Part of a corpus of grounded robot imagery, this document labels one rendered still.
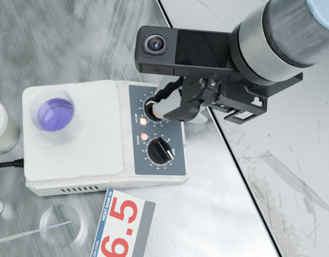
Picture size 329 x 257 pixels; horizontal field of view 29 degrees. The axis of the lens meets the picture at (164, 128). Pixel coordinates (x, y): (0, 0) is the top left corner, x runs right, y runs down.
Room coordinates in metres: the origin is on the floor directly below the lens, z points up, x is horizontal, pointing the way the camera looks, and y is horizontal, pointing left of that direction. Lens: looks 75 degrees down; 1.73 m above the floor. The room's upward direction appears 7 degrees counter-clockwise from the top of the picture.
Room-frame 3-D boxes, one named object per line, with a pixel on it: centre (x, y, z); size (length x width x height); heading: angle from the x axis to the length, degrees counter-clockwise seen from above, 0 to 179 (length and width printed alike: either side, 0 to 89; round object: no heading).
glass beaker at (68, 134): (0.22, 0.12, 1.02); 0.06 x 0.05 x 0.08; 155
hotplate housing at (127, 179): (0.22, 0.09, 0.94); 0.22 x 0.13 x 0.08; 88
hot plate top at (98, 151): (0.22, 0.11, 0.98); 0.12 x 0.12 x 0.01; 88
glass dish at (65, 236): (0.11, 0.15, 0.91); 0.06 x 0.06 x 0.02
